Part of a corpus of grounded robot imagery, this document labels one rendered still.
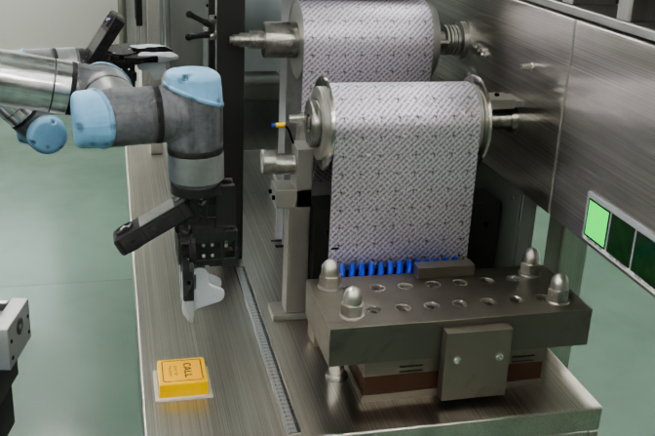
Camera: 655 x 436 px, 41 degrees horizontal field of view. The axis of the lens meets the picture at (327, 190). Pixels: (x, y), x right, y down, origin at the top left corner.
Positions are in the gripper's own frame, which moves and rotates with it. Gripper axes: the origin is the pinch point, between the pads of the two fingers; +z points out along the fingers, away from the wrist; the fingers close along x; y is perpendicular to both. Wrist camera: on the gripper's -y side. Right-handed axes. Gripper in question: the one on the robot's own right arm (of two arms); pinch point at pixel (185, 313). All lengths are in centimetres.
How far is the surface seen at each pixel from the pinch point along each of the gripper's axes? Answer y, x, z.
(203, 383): 1.9, -3.5, 9.6
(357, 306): 23.2, -8.0, -2.9
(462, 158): 44.7, 9.5, -18.0
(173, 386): -2.3, -3.5, 9.6
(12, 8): -78, 566, 38
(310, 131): 21.1, 14.4, -22.2
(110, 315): -15, 195, 101
